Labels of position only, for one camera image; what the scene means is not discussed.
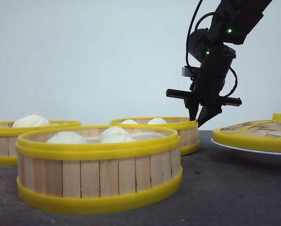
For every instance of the bamboo steamer basket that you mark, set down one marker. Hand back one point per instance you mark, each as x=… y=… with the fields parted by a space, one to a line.
x=9 y=134
x=187 y=130
x=97 y=178

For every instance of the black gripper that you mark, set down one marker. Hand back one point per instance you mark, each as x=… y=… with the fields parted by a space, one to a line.
x=207 y=82

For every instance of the white bun front right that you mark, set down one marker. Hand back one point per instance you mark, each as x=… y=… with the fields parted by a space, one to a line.
x=115 y=135

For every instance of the white plate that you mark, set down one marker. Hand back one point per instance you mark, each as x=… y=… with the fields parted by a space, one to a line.
x=266 y=158

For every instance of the woven bamboo steamer lid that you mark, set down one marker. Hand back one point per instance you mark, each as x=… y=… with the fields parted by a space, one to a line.
x=263 y=135

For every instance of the white bun far left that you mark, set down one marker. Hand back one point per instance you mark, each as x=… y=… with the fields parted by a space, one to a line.
x=129 y=122

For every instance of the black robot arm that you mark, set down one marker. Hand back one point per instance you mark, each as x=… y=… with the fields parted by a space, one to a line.
x=206 y=41

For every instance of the white bun far right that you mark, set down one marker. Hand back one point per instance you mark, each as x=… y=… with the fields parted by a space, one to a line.
x=157 y=121

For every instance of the white bun front left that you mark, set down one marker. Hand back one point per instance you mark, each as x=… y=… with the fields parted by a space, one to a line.
x=67 y=137

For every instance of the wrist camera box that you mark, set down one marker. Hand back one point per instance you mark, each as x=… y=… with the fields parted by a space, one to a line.
x=186 y=72

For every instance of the white bun in left basket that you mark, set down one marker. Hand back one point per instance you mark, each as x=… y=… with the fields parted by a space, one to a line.
x=32 y=120

